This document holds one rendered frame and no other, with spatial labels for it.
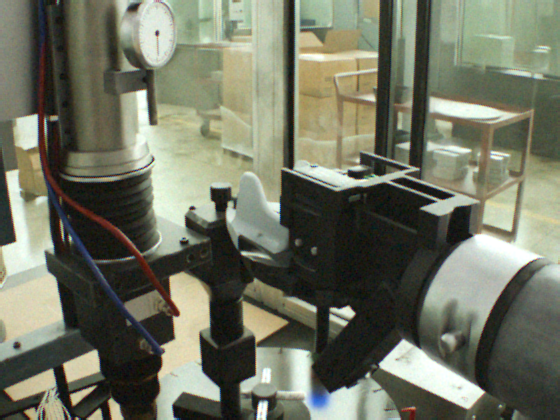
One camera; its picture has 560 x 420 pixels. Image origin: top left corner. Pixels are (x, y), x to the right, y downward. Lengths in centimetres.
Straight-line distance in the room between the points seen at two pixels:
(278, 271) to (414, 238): 10
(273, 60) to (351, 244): 84
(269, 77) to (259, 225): 78
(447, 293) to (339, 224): 8
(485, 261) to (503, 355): 5
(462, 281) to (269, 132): 94
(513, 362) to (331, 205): 13
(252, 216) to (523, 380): 23
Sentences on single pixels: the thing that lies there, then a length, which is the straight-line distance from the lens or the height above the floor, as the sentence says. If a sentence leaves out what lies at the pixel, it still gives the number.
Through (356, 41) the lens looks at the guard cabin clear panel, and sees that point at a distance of 106.
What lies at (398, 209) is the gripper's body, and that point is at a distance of 35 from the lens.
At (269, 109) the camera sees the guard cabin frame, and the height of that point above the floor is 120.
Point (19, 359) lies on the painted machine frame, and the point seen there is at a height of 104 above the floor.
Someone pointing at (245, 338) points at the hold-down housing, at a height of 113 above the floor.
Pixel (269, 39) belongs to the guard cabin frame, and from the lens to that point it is 117.
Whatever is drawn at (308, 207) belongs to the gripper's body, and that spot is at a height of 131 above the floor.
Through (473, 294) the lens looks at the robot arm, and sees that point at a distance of 29.
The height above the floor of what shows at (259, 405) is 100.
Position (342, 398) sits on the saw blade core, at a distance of 78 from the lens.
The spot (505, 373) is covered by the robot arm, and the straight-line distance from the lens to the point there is 29.
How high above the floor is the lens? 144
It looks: 21 degrees down
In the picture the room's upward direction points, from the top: straight up
